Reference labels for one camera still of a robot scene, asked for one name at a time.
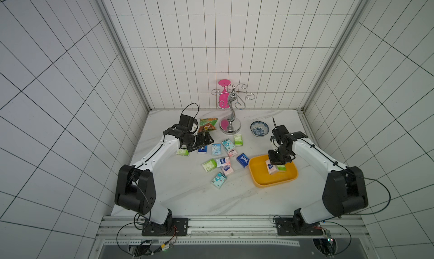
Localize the white blue tissue pack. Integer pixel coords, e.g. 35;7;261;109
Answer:
215;157;230;167

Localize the yellow plastic storage box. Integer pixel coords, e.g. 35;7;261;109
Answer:
248;154;298;188

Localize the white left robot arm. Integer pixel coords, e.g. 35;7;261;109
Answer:
114;128;214;225

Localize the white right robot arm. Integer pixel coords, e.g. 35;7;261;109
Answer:
268;126;368;228

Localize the dark blue Tempo tissue pack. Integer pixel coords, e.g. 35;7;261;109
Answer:
197;146;208;154

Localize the large green tissue pack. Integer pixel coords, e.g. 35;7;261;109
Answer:
176;149;189;156

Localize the light blue cartoon tissue pack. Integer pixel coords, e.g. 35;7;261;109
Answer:
211;144;222;156

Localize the red green snack bag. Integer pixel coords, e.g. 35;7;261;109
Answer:
198;118;218;133

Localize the lime green tissue pack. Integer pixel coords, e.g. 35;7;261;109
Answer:
202;158;218;173

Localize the silver metal hook stand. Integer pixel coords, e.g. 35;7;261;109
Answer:
211;83;255;135

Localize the blue white porcelain bowl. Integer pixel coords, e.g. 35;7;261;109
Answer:
250;121;270;137

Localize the pink blue tissue pack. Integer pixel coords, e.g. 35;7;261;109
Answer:
221;165;234;176

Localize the teal cartoon tissue pack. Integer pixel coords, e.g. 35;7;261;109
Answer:
211;173;227;189

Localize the pink hourglass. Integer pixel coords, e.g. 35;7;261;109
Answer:
218;79;231;109

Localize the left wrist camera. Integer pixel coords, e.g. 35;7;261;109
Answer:
177;114;199;133

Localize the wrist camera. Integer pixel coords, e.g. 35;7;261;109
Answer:
177;114;199;133
272;124;289;144

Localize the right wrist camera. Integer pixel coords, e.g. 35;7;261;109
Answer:
272;124;289;144

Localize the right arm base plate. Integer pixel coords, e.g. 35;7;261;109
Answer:
272;216;323;236

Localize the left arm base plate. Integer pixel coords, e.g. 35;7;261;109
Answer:
141;217;189;236

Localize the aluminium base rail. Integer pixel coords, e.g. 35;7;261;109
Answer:
96;216;373;249

